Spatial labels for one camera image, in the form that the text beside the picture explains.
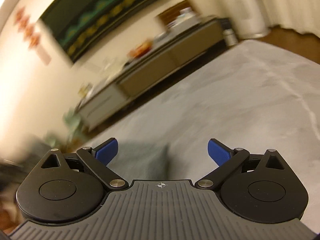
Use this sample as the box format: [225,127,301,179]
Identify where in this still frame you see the dark framed wall painting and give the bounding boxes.
[40,0,157,63]

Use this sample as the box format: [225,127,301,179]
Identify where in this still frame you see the orange fruit plate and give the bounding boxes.
[127,40,153,59]

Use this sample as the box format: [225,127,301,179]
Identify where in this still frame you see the white floor appliance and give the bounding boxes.
[238,0,270,39]

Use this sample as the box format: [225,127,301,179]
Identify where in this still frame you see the long grey sideboard cabinet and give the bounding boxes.
[76,17,224,130]

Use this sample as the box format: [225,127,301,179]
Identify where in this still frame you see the grey knitted garment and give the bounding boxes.
[107,141,173,181]

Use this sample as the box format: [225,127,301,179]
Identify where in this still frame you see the brown box on sideboard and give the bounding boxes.
[157,0,199,26]

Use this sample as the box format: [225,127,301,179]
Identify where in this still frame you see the red wall decoration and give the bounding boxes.
[14,7,52,66]

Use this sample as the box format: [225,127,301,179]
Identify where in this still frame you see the green plastic chair near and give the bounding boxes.
[44,108,87,149]

